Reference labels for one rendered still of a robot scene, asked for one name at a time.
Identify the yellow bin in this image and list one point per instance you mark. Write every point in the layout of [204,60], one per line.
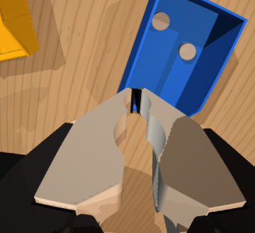
[16,25]

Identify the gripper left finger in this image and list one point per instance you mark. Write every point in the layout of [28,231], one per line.
[78,169]

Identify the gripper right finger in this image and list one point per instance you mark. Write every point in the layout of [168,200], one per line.
[195,172]

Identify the blue bin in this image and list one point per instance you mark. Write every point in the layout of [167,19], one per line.
[155,64]

